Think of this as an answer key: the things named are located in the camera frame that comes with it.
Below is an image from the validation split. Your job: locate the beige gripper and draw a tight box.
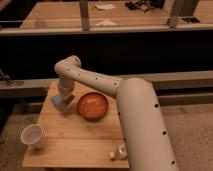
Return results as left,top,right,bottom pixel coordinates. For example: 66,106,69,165
58,77,74,100

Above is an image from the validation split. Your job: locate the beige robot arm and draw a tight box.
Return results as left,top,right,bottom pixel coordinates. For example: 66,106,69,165
54,55,179,171

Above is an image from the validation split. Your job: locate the orange bowl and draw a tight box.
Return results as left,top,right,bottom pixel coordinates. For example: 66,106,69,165
77,92,108,120

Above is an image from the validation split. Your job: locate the small wooden table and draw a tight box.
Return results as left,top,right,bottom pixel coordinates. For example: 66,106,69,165
23,81,129,169

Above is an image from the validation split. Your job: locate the white plastic cup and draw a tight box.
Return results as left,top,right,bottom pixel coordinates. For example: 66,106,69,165
21,124,45,149

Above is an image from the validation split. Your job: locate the folded white paper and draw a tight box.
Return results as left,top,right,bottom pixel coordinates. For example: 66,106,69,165
95,19,117,26

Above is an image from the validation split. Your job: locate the small white figurine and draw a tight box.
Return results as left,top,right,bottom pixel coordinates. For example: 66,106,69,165
109,144,127,161

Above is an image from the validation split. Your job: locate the white paper sheet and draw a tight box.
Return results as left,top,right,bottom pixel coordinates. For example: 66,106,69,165
94,4,116,10

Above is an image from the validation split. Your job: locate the dark clutter pile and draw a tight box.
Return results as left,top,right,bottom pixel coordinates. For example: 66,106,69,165
125,0,165,12

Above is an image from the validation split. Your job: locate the grey metal post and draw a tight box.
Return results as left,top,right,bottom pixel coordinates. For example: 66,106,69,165
167,0,185,28
79,0,89,31

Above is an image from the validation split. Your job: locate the grey metal post right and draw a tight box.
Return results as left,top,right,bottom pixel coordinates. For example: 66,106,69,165
167,0,185,28

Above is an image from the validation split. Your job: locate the long grey shelf rail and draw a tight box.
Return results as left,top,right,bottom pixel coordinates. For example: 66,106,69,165
0,23,213,36

